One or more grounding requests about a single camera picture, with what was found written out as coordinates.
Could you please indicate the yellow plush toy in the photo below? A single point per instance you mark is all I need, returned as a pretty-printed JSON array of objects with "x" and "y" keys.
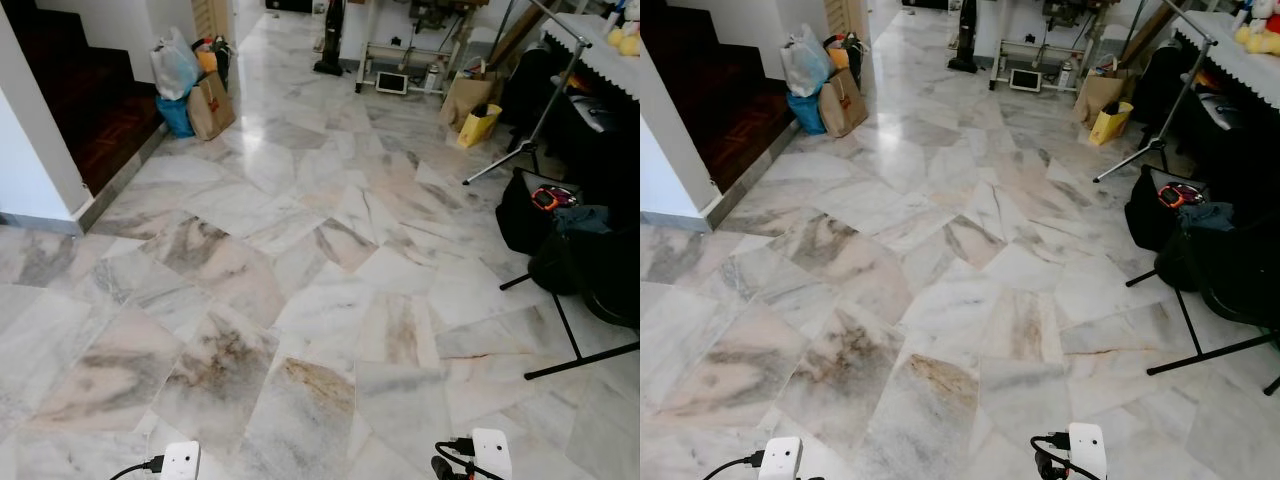
[
  {"x": 625, "y": 40},
  {"x": 1262, "y": 38}
]

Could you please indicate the blue bag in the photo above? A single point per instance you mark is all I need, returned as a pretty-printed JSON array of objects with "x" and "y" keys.
[
  {"x": 177, "y": 115},
  {"x": 808, "y": 112}
]

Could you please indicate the white plastic bag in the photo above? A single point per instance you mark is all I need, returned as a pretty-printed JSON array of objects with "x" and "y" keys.
[
  {"x": 175, "y": 65},
  {"x": 805, "y": 62}
]

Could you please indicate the yellow paper bag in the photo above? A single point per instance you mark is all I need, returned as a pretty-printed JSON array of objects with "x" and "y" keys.
[
  {"x": 480, "y": 125},
  {"x": 1110, "y": 122}
]

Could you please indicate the blue cloth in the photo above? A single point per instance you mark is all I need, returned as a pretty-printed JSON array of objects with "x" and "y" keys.
[
  {"x": 583, "y": 220},
  {"x": 1208, "y": 216}
]

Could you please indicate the brown paper bag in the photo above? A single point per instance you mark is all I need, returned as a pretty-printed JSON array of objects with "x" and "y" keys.
[
  {"x": 465, "y": 98},
  {"x": 843, "y": 102},
  {"x": 210, "y": 105},
  {"x": 1097, "y": 95}
]

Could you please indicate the black upright vacuum cleaner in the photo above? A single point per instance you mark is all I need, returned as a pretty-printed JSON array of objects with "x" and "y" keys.
[
  {"x": 964, "y": 40},
  {"x": 331, "y": 40}
]

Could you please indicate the black metal stand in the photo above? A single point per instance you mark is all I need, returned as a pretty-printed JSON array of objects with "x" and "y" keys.
[
  {"x": 1195, "y": 335},
  {"x": 570, "y": 335}
]

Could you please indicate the dark wooden staircase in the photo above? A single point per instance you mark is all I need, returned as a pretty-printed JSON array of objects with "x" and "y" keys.
[
  {"x": 90, "y": 90},
  {"x": 720, "y": 90}
]

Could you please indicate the black round bag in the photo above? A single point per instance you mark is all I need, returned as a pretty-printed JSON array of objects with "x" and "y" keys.
[
  {"x": 560, "y": 265},
  {"x": 1185, "y": 262}
]

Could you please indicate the white metal rack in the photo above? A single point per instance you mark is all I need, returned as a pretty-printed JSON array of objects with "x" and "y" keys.
[
  {"x": 1040, "y": 50},
  {"x": 410, "y": 50}
]

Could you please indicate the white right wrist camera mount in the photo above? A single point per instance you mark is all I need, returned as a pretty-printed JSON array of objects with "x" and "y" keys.
[
  {"x": 492, "y": 455},
  {"x": 1087, "y": 450}
]

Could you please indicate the silver microphone stand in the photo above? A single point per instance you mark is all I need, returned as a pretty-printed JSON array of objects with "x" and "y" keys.
[
  {"x": 545, "y": 100},
  {"x": 1175, "y": 100}
]

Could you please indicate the orange black device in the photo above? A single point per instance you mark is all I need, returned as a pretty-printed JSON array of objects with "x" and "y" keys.
[
  {"x": 548, "y": 197},
  {"x": 1178, "y": 194}
]

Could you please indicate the white cloth covered table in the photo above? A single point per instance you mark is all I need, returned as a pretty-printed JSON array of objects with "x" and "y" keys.
[
  {"x": 600, "y": 55},
  {"x": 1235, "y": 50}
]

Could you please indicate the white tablet device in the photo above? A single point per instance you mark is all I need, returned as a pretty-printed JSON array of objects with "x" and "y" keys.
[
  {"x": 391, "y": 82},
  {"x": 1024, "y": 80}
]

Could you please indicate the black orange bag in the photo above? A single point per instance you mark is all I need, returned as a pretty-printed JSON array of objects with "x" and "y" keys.
[
  {"x": 848, "y": 52},
  {"x": 213, "y": 55}
]

